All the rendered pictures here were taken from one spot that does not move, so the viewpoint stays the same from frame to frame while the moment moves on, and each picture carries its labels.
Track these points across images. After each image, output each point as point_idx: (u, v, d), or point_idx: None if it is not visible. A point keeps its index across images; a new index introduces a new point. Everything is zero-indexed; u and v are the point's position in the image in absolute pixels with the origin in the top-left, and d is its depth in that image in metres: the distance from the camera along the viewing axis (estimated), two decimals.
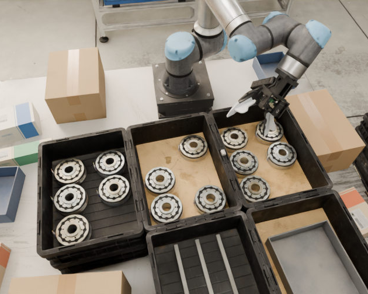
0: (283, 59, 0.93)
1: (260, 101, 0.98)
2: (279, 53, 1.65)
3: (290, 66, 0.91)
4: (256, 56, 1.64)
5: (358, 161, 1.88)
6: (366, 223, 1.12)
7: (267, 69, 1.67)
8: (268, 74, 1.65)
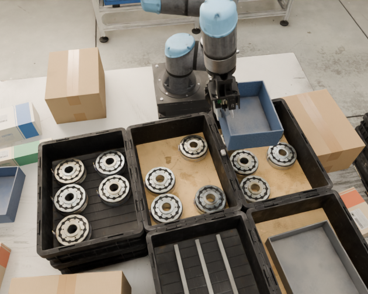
0: (204, 57, 0.76)
1: (214, 97, 0.86)
2: (257, 83, 1.02)
3: (212, 66, 0.75)
4: None
5: (358, 161, 1.88)
6: (366, 223, 1.12)
7: (236, 107, 1.03)
8: (238, 117, 1.01)
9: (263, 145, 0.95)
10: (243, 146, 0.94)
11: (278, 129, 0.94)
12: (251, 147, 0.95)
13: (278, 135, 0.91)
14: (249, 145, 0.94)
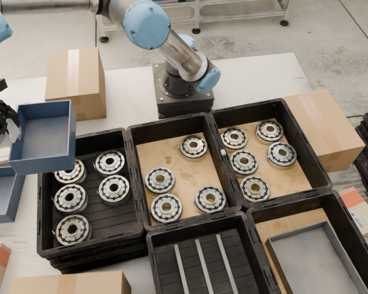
0: None
1: None
2: (65, 102, 0.97)
3: None
4: (23, 107, 0.96)
5: (358, 161, 1.88)
6: (366, 223, 1.12)
7: (47, 127, 0.99)
8: (43, 139, 0.96)
9: (58, 170, 0.90)
10: (33, 171, 0.89)
11: (71, 153, 0.89)
12: (45, 172, 0.90)
13: (65, 159, 0.87)
14: (40, 170, 0.89)
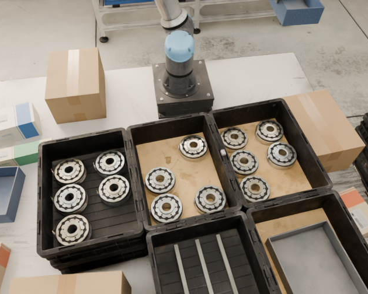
0: None
1: None
2: None
3: None
4: None
5: (358, 161, 1.88)
6: (366, 223, 1.12)
7: (285, 2, 1.38)
8: (287, 7, 1.35)
9: (308, 23, 1.29)
10: (294, 23, 1.28)
11: None
12: (299, 24, 1.29)
13: (320, 11, 1.25)
14: (298, 21, 1.28)
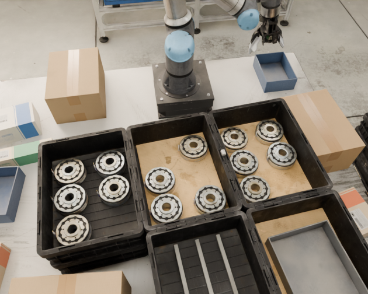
0: (260, 8, 1.30)
1: None
2: (280, 53, 1.65)
3: (266, 13, 1.28)
4: (257, 56, 1.64)
5: (358, 161, 1.88)
6: (366, 223, 1.12)
7: (267, 69, 1.67)
8: (268, 74, 1.65)
9: (285, 89, 1.58)
10: (273, 90, 1.57)
11: None
12: (278, 91, 1.58)
13: (294, 81, 1.55)
14: (277, 89, 1.57)
